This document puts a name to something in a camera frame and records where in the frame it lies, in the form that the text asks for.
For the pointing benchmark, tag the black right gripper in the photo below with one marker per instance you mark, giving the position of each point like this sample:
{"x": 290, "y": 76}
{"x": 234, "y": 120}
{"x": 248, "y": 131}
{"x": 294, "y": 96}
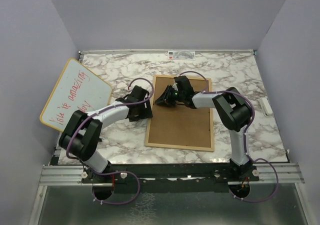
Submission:
{"x": 164, "y": 99}

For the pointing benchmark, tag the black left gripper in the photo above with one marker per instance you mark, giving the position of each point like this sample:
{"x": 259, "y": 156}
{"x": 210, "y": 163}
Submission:
{"x": 146, "y": 113}

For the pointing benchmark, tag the light wooden picture frame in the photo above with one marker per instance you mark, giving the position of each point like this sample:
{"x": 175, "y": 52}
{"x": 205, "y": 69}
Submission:
{"x": 150, "y": 145}

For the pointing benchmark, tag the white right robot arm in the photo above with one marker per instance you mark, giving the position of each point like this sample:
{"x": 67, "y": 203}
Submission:
{"x": 235, "y": 111}

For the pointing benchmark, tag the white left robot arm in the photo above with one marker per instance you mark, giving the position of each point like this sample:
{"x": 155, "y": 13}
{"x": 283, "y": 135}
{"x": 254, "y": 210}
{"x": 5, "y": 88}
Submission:
{"x": 82, "y": 133}

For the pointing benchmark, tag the white sticker label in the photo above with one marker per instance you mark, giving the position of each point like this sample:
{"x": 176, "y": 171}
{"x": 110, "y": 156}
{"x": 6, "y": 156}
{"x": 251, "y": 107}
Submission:
{"x": 181, "y": 55}

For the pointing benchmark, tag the yellow-rimmed whiteboard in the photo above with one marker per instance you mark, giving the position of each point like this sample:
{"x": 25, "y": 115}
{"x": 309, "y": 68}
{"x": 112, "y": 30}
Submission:
{"x": 77, "y": 88}

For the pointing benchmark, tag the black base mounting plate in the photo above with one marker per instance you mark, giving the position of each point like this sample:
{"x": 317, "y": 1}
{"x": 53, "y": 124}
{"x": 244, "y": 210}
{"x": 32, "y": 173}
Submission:
{"x": 169, "y": 178}

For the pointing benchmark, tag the white block at table edge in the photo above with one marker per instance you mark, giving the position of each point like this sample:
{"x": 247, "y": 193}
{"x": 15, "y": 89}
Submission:
{"x": 266, "y": 107}

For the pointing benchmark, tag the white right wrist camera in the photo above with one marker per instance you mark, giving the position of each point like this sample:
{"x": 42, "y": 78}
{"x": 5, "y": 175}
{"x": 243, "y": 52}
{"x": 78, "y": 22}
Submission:
{"x": 175, "y": 86}

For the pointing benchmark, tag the aluminium back rail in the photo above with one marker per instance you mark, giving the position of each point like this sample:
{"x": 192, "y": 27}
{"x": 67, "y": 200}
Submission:
{"x": 163, "y": 51}

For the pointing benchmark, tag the aluminium rail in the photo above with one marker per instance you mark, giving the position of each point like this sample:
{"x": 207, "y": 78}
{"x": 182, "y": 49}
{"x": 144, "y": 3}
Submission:
{"x": 163, "y": 51}
{"x": 71, "y": 175}

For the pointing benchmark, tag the aluminium front rail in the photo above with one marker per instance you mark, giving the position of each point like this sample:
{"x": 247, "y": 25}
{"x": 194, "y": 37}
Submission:
{"x": 71, "y": 175}

